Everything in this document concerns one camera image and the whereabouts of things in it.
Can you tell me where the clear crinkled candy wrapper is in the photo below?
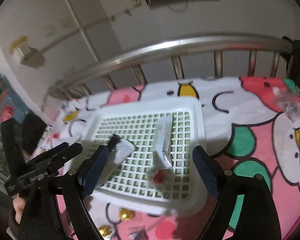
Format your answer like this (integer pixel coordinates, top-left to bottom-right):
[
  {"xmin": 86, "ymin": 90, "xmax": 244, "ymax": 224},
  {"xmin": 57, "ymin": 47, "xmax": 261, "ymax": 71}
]
[{"xmin": 271, "ymin": 86, "xmax": 300, "ymax": 120}]

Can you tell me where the printed cartoon bed sheet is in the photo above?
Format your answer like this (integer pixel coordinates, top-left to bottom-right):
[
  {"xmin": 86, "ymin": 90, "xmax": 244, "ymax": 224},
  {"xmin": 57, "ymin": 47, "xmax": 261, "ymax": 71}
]
[{"xmin": 34, "ymin": 76, "xmax": 300, "ymax": 240}]

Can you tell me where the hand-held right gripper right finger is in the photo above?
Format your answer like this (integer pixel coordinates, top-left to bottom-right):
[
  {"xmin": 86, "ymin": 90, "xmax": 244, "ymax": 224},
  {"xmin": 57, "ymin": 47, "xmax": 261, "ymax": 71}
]
[{"xmin": 192, "ymin": 146, "xmax": 283, "ymax": 240}]

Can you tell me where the person's left hand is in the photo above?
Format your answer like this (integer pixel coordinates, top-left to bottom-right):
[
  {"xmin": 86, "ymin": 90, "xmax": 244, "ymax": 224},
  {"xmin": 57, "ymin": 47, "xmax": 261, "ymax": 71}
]
[{"xmin": 13, "ymin": 197, "xmax": 27, "ymax": 222}]

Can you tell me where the metal bed rail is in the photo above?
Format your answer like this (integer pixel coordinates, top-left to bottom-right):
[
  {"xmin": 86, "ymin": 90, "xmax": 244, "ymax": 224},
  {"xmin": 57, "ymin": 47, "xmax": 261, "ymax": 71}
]
[{"xmin": 41, "ymin": 35, "xmax": 297, "ymax": 110}]

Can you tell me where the white tube black cap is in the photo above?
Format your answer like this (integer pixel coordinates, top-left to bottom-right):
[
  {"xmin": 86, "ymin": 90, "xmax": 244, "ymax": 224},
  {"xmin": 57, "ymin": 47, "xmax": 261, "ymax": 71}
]
[{"xmin": 100, "ymin": 134, "xmax": 137, "ymax": 180}]

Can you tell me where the green and red wall poster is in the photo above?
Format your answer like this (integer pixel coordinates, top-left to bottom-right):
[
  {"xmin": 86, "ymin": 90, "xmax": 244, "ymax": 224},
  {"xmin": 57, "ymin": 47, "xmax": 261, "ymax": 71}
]
[{"xmin": 0, "ymin": 72, "xmax": 28, "ymax": 128}]

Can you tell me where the gold wrapped candy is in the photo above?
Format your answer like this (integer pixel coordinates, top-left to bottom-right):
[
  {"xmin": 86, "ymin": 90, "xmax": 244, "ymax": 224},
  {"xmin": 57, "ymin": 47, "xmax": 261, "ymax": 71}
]
[
  {"xmin": 97, "ymin": 224, "xmax": 113, "ymax": 238},
  {"xmin": 118, "ymin": 208, "xmax": 136, "ymax": 222}
]

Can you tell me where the white tube red cap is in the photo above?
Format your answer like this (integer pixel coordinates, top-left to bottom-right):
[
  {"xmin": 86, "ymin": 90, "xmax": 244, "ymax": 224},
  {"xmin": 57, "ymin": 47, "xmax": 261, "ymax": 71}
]
[{"xmin": 152, "ymin": 116, "xmax": 175, "ymax": 168}]

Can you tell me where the yellow wall hook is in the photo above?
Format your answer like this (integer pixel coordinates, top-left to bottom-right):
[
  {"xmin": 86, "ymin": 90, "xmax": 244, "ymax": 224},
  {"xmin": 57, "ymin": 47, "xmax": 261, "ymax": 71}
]
[{"xmin": 10, "ymin": 36, "xmax": 45, "ymax": 68}]

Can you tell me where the white wall pipe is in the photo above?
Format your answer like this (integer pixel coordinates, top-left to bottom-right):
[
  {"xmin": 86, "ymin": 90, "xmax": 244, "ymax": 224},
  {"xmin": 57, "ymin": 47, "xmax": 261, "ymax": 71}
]
[{"xmin": 40, "ymin": 0, "xmax": 103, "ymax": 63}]

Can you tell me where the clear wrapped candy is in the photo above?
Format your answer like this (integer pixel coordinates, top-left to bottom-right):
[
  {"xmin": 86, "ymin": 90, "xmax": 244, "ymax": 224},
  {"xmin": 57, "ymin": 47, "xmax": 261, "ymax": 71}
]
[{"xmin": 129, "ymin": 226, "xmax": 150, "ymax": 240}]

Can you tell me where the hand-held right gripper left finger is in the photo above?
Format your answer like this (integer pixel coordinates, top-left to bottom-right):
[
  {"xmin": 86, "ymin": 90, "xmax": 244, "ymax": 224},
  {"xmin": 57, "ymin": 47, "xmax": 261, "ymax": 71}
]
[{"xmin": 17, "ymin": 145, "xmax": 109, "ymax": 240}]

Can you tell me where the white plastic basket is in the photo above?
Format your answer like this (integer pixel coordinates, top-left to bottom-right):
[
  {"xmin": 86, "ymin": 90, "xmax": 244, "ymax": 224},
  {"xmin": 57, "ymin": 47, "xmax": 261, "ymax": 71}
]
[{"xmin": 78, "ymin": 97, "xmax": 207, "ymax": 217}]

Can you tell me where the red candy in clear wrapper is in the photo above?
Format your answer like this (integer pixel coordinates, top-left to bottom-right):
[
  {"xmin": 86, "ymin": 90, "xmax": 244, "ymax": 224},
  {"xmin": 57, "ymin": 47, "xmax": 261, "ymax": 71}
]
[{"xmin": 149, "ymin": 167, "xmax": 172, "ymax": 187}]

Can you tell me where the person's left forearm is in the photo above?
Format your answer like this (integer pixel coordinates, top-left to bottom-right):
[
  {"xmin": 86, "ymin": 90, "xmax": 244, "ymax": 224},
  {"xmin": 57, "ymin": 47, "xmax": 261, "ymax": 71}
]
[{"xmin": 8, "ymin": 209, "xmax": 22, "ymax": 240}]

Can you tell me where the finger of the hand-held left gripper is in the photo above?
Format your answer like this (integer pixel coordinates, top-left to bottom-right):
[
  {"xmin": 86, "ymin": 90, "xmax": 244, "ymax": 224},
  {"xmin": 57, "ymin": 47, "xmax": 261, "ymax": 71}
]
[
  {"xmin": 44, "ymin": 143, "xmax": 83, "ymax": 174},
  {"xmin": 27, "ymin": 142, "xmax": 70, "ymax": 167}
]

